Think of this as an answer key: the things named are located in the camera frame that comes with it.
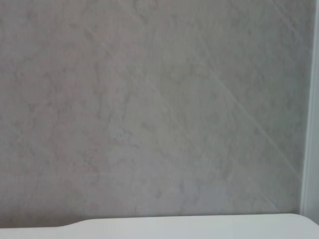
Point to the white vertical wall trim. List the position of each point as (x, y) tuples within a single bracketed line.
[(311, 99)]

